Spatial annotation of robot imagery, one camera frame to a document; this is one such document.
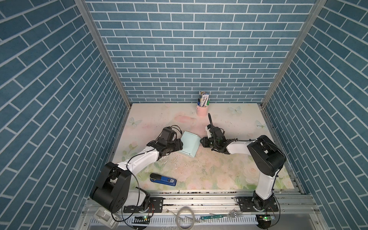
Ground light blue paper box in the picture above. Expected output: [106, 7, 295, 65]
[178, 131, 200, 158]

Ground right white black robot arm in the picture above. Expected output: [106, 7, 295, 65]
[200, 125, 286, 211]

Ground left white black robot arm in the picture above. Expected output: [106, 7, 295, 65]
[90, 126, 183, 213]

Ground pink pen holder cup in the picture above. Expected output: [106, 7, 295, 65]
[196, 105, 209, 117]

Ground blue black stapler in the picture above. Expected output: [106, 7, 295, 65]
[149, 173, 177, 186]

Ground metal fork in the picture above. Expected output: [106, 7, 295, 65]
[224, 209, 242, 218]

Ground white plastic holder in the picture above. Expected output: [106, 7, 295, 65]
[94, 207, 122, 230]

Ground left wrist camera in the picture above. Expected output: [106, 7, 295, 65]
[159, 126, 177, 143]

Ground aluminium frame rail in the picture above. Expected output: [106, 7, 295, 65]
[76, 191, 327, 230]

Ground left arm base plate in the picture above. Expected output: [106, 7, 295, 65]
[123, 197, 164, 213]

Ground coiled white cable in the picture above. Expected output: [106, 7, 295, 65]
[175, 206, 196, 230]

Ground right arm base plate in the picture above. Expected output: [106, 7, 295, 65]
[235, 195, 279, 212]

